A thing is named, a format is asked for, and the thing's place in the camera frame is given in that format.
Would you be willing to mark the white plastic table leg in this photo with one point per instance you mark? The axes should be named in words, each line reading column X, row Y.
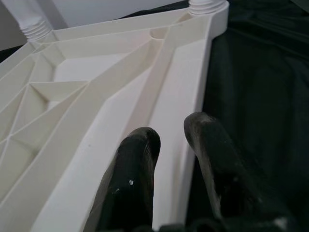
column 36, row 26
column 205, row 6

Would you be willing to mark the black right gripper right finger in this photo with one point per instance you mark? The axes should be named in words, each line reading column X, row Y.
column 217, row 157

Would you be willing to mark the white plastic children table top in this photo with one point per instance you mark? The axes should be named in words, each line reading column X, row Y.
column 96, row 84

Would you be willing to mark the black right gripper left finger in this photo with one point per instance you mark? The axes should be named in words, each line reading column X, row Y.
column 130, row 181

